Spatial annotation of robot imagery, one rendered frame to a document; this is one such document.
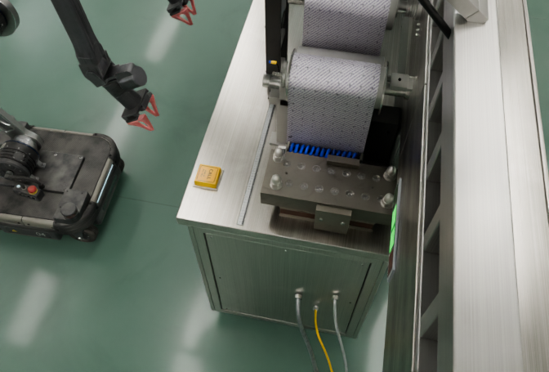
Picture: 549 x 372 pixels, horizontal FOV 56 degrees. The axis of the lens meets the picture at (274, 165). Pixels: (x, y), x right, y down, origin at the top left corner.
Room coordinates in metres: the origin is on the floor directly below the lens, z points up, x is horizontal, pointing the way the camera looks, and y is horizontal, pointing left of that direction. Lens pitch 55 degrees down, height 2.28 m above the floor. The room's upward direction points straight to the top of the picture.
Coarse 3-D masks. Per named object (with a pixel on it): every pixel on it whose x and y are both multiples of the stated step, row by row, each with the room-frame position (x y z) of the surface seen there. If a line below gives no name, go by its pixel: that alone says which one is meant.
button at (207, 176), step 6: (204, 168) 0.94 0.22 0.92; (210, 168) 0.94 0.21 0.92; (216, 168) 0.94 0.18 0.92; (198, 174) 0.92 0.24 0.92; (204, 174) 0.92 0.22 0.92; (210, 174) 0.92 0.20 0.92; (216, 174) 0.92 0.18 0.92; (198, 180) 0.90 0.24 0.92; (204, 180) 0.90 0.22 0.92; (210, 180) 0.90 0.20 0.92; (216, 180) 0.90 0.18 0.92; (210, 186) 0.89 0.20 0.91
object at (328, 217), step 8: (320, 208) 0.74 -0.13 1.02; (328, 208) 0.74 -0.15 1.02; (336, 208) 0.74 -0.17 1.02; (320, 216) 0.73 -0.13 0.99; (328, 216) 0.73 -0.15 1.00; (336, 216) 0.72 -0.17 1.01; (344, 216) 0.72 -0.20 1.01; (320, 224) 0.73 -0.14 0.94; (328, 224) 0.73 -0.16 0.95; (336, 224) 0.72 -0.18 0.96; (344, 224) 0.71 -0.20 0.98; (344, 232) 0.72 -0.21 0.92
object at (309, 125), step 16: (288, 112) 0.97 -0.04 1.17; (304, 112) 0.96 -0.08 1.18; (320, 112) 0.95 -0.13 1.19; (336, 112) 0.94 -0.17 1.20; (288, 128) 0.97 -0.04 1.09; (304, 128) 0.96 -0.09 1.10; (320, 128) 0.95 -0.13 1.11; (336, 128) 0.94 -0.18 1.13; (352, 128) 0.93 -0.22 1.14; (368, 128) 0.93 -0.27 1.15; (304, 144) 0.96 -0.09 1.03; (320, 144) 0.95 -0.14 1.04; (336, 144) 0.94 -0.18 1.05; (352, 144) 0.93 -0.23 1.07
